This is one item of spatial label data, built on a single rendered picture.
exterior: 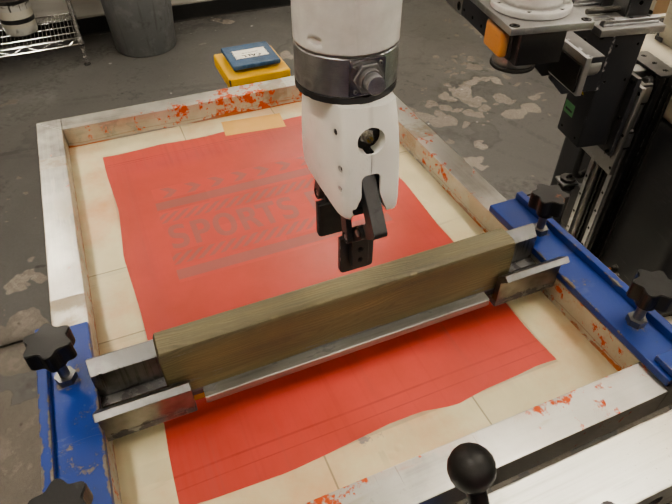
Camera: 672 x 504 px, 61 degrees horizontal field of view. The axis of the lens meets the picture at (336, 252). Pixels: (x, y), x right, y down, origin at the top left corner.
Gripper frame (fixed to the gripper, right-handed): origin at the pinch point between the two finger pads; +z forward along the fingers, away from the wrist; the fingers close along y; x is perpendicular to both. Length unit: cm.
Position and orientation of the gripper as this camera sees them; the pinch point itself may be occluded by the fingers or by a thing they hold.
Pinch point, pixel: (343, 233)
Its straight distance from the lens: 52.2
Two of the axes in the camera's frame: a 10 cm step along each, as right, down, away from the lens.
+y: -3.8, -6.3, 6.8
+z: 0.0, 7.4, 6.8
